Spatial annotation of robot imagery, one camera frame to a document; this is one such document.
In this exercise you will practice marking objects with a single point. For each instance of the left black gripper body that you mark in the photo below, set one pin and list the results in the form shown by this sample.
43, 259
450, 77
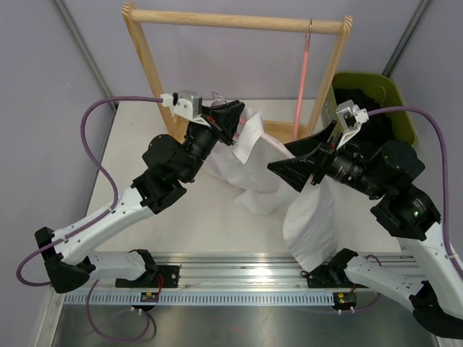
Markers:
202, 139

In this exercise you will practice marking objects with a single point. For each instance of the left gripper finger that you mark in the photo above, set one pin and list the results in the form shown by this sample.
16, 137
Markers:
228, 126
232, 108

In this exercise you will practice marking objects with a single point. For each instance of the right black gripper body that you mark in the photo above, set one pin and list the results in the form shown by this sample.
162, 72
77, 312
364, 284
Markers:
341, 165

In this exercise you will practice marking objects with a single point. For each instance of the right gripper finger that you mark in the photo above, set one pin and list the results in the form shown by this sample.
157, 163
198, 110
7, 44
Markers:
296, 172
308, 144

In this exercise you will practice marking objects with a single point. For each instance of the pink hanger with white shirt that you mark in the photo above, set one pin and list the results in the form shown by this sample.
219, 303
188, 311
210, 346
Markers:
213, 122

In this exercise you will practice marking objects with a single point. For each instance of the black shirt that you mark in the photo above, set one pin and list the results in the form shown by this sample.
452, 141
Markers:
378, 129

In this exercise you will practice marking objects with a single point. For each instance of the white shirt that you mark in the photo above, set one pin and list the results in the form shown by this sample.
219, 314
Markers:
308, 227

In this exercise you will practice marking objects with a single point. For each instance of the pink hanger with black shirt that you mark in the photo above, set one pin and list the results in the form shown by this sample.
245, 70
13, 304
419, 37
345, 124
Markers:
303, 76

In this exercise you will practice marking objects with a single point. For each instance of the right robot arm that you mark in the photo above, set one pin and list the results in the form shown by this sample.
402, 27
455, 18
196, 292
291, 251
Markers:
404, 211

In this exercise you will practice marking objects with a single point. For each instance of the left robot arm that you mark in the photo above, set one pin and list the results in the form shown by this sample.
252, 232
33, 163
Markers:
69, 254

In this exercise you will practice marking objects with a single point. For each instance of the wooden clothes rack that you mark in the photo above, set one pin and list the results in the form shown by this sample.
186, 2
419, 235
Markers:
241, 49

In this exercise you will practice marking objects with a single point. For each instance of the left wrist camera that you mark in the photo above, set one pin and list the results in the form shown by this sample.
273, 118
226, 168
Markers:
186, 103

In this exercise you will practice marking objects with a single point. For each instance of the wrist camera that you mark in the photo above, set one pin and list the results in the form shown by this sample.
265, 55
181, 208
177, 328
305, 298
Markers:
186, 103
351, 118

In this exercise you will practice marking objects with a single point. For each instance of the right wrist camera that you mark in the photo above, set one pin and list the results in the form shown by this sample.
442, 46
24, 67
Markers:
351, 118

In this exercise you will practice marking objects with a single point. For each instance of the aluminium mounting rail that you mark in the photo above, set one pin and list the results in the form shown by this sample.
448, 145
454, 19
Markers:
238, 280

